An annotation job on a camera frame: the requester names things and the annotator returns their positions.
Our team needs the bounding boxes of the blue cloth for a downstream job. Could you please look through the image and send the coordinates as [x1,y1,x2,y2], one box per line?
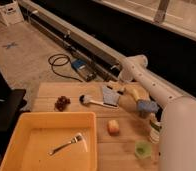
[101,85,120,107]

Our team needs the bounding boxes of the wooden black felt eraser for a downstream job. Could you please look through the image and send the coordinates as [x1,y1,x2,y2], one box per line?
[107,81,125,95]

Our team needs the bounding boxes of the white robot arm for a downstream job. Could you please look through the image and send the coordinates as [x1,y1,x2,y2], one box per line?
[119,55,196,171]

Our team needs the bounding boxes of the black and white brush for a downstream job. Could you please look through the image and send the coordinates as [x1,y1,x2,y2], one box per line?
[79,95,115,108]

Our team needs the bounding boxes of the blue electronic box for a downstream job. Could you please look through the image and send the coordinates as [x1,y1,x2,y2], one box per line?
[71,59,96,82]

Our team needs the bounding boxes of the yellow banana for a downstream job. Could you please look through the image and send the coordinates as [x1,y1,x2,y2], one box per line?
[130,88,140,101]

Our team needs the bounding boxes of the bunch of dark grapes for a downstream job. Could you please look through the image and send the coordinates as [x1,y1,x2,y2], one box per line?
[55,96,71,111]

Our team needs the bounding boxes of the orange apple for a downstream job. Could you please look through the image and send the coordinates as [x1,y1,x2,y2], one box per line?
[107,120,120,136]

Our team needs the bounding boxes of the silver fork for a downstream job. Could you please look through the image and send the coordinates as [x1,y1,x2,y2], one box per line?
[49,133,83,156]

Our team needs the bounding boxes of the green plastic cup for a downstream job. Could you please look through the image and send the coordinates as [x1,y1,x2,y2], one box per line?
[135,141,152,159]

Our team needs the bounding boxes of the yellow plastic tray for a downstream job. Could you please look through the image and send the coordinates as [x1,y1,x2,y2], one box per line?
[0,112,97,171]

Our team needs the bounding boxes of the black chair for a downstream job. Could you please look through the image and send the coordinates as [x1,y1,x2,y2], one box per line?
[0,72,27,162]

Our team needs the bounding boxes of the white storage crate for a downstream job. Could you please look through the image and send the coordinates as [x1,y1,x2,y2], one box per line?
[0,0,24,26]

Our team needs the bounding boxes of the black cable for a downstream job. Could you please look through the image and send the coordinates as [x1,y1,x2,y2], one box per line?
[47,53,84,83]

